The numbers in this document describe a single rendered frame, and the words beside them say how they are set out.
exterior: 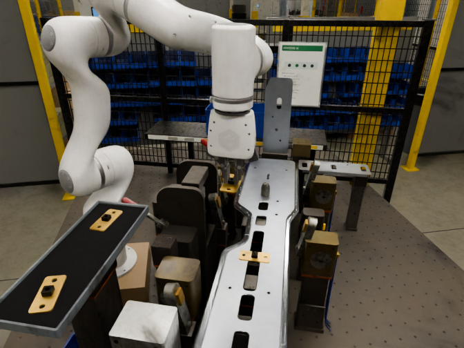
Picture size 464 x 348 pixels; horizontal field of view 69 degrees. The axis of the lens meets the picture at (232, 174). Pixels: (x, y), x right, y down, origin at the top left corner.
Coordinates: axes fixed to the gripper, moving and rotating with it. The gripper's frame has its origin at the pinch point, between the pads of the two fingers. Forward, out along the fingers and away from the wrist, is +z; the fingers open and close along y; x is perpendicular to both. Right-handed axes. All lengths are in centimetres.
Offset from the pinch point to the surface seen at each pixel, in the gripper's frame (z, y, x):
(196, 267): 18.6, -5.3, -12.1
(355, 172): 27, 37, 64
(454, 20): -19, 133, 303
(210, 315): 26.5, -0.4, -17.8
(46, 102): 41, -193, 160
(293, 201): 26.9, 13.7, 35.3
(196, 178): 8.1, -12.4, 10.1
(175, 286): 16.0, -6.6, -20.7
